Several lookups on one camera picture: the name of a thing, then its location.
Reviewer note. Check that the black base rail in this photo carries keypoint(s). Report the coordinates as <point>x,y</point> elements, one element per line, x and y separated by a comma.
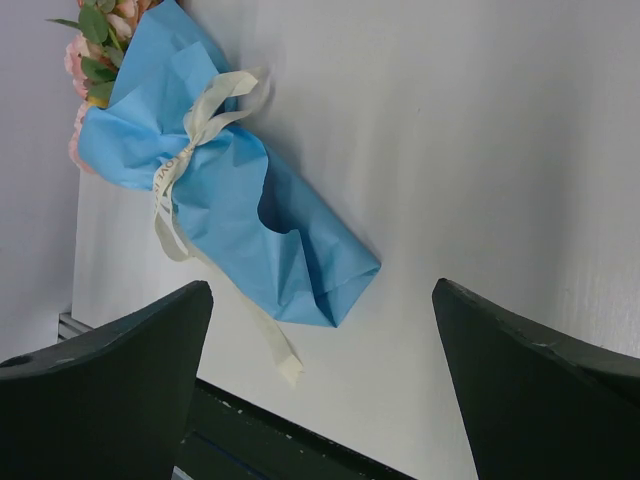
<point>230,438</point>

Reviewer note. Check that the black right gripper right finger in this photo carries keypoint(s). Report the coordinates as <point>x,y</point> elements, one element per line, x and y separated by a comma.
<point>537,403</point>

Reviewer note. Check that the blue wrapping paper sheet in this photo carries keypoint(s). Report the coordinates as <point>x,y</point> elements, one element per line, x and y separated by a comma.
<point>238,202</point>

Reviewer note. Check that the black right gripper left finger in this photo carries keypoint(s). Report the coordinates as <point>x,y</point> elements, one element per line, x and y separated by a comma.
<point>110,403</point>

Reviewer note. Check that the mixed flower bunch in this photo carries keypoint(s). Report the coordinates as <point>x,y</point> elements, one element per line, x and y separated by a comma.
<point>105,29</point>

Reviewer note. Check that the cream printed ribbon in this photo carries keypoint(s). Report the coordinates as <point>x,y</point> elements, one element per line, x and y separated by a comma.
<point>228,98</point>

